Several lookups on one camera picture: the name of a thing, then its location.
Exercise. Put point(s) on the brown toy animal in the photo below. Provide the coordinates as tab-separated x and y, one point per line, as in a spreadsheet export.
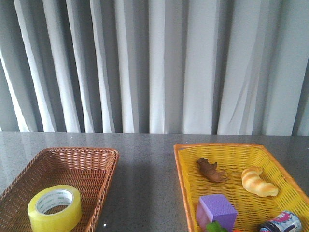
209	171

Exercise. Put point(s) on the toy croissant bread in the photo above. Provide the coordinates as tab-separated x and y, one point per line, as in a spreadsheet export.
253	183

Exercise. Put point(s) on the blue patterned jar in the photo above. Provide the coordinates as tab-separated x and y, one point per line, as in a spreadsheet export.
286	221

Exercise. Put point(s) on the yellow woven basket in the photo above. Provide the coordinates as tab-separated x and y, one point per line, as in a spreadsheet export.
233	159

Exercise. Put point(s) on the brown wicker basket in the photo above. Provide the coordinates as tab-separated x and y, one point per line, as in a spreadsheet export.
90	170

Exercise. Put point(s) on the yellow packing tape roll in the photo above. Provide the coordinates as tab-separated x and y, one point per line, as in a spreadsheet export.
55	209

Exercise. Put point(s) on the purple foam cube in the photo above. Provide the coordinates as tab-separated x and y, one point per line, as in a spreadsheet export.
215	207

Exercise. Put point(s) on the green toy vegetable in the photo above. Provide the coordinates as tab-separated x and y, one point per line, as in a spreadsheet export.
215	226

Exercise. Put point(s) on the grey pleated curtain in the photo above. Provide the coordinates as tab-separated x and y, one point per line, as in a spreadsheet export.
211	67

